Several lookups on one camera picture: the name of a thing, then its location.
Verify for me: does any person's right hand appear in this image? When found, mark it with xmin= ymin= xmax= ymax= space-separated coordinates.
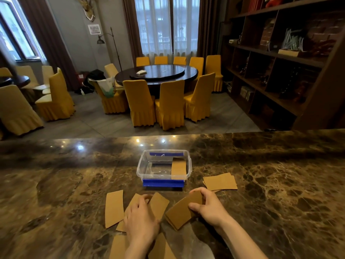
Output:
xmin=188 ymin=187 xmax=232 ymax=228

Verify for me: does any person's left hand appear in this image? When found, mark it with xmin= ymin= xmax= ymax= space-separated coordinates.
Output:
xmin=123 ymin=194 xmax=160 ymax=247

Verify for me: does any brown cardboard sleeve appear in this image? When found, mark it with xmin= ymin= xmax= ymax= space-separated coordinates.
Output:
xmin=203 ymin=181 xmax=222 ymax=193
xmin=148 ymin=192 xmax=170 ymax=222
xmin=148 ymin=233 xmax=177 ymax=259
xmin=109 ymin=235 xmax=129 ymax=259
xmin=203 ymin=172 xmax=238 ymax=191
xmin=165 ymin=191 xmax=203 ymax=231
xmin=116 ymin=193 xmax=150 ymax=232
xmin=171 ymin=158 xmax=187 ymax=176
xmin=105 ymin=190 xmax=125 ymax=229

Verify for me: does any person's right forearm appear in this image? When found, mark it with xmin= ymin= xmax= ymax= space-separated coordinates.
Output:
xmin=216 ymin=213 xmax=269 ymax=259

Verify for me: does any person's left forearm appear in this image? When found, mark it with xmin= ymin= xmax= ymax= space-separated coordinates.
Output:
xmin=124 ymin=241 xmax=152 ymax=259

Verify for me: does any wide blue tape strip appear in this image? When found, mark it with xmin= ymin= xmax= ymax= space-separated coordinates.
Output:
xmin=142 ymin=179 xmax=185 ymax=188

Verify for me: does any clear plastic container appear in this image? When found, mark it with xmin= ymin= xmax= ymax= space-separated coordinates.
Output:
xmin=136 ymin=149 xmax=192 ymax=188

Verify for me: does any group of yellow covered chairs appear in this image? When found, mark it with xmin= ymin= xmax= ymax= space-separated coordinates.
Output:
xmin=88 ymin=54 xmax=224 ymax=131
xmin=0 ymin=65 xmax=76 ymax=141

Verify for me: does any white plastic bag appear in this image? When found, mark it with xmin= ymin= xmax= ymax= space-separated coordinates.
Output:
xmin=96 ymin=77 xmax=116 ymax=98

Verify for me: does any stack of pale books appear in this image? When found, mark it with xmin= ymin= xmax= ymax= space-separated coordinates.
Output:
xmin=239 ymin=85 xmax=255 ymax=102

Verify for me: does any large round dark wood table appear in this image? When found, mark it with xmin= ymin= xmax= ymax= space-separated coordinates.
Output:
xmin=115 ymin=64 xmax=199 ymax=98

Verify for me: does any dark wood turntable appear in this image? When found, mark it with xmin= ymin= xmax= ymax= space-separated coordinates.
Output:
xmin=130 ymin=65 xmax=186 ymax=80

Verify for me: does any black bag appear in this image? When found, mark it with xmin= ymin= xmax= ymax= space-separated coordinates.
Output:
xmin=83 ymin=69 xmax=106 ymax=90

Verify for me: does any red bag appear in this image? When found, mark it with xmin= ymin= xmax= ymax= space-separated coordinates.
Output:
xmin=77 ymin=71 xmax=90 ymax=87

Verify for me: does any dark figurine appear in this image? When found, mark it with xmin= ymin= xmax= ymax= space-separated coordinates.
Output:
xmin=279 ymin=67 xmax=311 ymax=103

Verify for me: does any dark wood bookshelf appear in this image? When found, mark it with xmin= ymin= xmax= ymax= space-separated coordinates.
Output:
xmin=220 ymin=0 xmax=345 ymax=131

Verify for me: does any black floor lamp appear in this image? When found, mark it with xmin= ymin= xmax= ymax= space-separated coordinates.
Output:
xmin=97 ymin=27 xmax=123 ymax=72

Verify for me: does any small round dark table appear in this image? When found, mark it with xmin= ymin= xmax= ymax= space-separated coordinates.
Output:
xmin=0 ymin=75 xmax=31 ymax=88

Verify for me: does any brown curtain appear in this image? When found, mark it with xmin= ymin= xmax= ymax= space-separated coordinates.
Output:
xmin=17 ymin=0 xmax=79 ymax=91
xmin=196 ymin=0 xmax=220 ymax=61
xmin=122 ymin=0 xmax=143 ymax=65

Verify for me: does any white sheer curtain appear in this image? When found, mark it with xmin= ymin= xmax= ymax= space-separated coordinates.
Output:
xmin=134 ymin=0 xmax=201 ymax=63

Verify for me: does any light wood box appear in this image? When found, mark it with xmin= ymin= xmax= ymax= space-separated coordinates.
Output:
xmin=277 ymin=49 xmax=300 ymax=58

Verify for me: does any brown leather box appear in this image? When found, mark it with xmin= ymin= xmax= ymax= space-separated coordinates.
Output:
xmin=259 ymin=18 xmax=277 ymax=51

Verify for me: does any clear glass ornament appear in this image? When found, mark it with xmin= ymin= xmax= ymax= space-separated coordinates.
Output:
xmin=281 ymin=28 xmax=305 ymax=52

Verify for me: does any row of red books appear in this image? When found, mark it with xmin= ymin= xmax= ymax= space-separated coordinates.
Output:
xmin=248 ymin=0 xmax=266 ymax=13

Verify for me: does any deer head wall mount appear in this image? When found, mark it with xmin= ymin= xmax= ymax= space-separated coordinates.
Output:
xmin=76 ymin=0 xmax=96 ymax=22

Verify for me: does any window with dark frame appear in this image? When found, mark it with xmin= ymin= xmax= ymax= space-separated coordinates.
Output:
xmin=0 ymin=0 xmax=47 ymax=61

